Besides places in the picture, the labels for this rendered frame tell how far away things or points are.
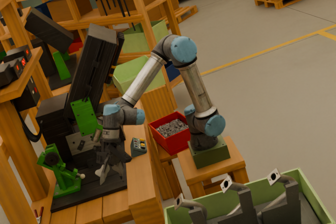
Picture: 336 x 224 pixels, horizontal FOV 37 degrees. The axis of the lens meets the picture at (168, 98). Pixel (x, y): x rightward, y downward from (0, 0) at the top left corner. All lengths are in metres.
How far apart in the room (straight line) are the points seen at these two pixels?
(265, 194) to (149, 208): 0.58
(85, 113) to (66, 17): 3.55
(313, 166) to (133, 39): 2.60
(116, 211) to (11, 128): 0.72
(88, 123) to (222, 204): 1.06
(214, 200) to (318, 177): 1.78
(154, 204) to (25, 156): 0.77
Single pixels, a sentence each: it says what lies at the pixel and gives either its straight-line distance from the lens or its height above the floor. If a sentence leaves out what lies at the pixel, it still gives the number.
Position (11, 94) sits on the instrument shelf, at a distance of 2.57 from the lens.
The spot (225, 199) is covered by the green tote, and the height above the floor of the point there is 0.92.
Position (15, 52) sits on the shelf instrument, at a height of 1.61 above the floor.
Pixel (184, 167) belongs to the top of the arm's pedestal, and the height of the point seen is 0.85.
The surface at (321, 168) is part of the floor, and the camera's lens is 3.98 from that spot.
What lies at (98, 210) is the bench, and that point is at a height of 0.88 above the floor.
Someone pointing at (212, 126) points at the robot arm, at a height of 1.11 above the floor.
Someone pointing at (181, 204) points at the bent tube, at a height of 1.17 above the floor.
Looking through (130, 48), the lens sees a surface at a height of 0.78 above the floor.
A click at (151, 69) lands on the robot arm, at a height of 1.45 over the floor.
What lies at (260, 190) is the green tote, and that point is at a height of 0.91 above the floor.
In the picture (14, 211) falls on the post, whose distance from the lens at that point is 2.51.
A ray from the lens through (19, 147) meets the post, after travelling 2.78.
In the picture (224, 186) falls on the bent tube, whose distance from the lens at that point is 1.84.
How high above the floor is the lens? 2.15
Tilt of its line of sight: 21 degrees down
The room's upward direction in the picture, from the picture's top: 18 degrees counter-clockwise
